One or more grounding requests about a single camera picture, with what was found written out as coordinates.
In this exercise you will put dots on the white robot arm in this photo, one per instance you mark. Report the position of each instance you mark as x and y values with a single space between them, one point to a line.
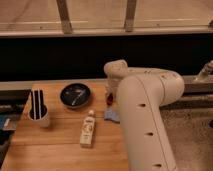
139 94

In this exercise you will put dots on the blue sponge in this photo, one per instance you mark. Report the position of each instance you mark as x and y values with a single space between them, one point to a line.
111 115

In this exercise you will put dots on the dark blue bowl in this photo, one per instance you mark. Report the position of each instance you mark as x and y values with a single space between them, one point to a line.
75 95

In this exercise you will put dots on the white bottle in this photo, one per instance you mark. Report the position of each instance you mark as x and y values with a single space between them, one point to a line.
87 129

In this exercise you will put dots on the white cup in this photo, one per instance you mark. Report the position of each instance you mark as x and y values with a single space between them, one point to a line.
42 122

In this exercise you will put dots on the black striped utensils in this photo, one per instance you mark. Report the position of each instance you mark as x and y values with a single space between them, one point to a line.
37 104

